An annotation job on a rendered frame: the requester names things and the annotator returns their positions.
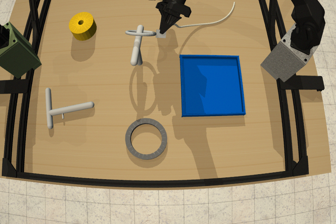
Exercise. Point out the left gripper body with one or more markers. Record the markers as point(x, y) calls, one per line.
point(176, 7)

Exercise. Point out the blue tray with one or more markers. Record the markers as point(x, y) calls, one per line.
point(211, 85)

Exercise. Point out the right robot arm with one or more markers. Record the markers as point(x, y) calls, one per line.
point(4, 36)

